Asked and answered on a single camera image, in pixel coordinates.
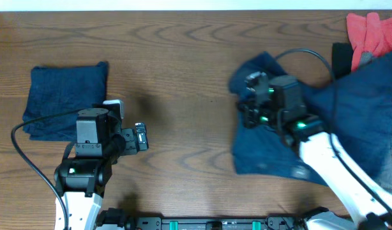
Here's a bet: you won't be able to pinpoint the navy blue denim shorts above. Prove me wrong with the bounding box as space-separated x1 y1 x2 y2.
232 68 381 185

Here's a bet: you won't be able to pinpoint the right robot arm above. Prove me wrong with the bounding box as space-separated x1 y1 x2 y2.
237 72 392 229

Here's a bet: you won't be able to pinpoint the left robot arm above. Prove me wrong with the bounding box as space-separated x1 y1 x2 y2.
54 105 149 230

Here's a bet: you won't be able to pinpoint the folded navy blue garment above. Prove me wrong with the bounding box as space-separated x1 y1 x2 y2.
22 62 109 141

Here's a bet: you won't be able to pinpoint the black cloth strip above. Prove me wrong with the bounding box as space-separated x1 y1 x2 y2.
331 43 354 79

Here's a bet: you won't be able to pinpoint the red garment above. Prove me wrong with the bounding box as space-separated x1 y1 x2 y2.
346 12 392 72

